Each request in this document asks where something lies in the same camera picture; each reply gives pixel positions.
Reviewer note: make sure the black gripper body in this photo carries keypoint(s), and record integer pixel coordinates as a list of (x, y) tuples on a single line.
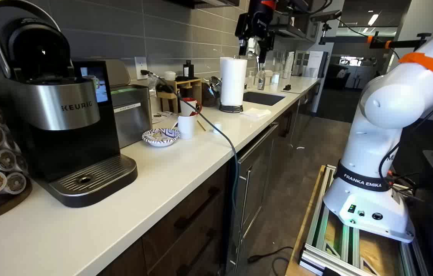
[(255, 24)]

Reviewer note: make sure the tan wooden straw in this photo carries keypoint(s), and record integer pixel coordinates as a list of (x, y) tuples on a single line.
[(202, 125)]

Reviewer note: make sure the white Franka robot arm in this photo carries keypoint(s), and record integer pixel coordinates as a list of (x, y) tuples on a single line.
[(391, 132)]

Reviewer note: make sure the red cup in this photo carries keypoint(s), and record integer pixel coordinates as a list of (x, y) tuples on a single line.
[(189, 106)]

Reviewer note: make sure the white cup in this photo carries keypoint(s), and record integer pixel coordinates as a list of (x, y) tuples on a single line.
[(186, 126)]

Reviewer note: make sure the white paper towel roll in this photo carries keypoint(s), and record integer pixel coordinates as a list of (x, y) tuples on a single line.
[(232, 82)]

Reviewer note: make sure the dark counter sink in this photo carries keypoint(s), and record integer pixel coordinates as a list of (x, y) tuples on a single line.
[(263, 99)]

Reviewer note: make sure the glass jar of coffee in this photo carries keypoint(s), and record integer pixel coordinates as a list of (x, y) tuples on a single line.
[(211, 93)]

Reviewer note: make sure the black paper towel holder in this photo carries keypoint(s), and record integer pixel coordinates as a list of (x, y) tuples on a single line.
[(231, 108)]

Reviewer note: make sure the black cylindrical jar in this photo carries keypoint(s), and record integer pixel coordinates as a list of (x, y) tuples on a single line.
[(188, 70)]

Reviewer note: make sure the wooden condiment organizer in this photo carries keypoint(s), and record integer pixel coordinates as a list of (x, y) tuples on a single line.
[(173, 93)]

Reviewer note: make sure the ceiling light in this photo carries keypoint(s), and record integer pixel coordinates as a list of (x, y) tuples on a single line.
[(374, 19)]

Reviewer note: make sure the small patterned dish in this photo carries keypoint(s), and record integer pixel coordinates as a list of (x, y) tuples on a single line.
[(162, 137)]

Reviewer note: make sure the stainless steel appliance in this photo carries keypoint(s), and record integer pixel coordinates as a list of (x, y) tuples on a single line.
[(130, 109)]

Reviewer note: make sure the dark wood counter cabinets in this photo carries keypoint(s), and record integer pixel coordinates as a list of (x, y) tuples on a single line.
[(202, 220)]

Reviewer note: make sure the black Keurig coffee machine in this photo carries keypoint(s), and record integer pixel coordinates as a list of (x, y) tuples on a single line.
[(57, 113)]

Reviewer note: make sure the white wall outlet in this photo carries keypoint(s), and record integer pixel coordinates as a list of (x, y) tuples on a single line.
[(142, 65)]

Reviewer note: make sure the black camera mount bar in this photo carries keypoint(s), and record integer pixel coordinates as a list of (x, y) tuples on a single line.
[(395, 42)]

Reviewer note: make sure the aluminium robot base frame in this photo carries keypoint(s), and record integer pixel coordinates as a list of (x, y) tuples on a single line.
[(349, 246)]

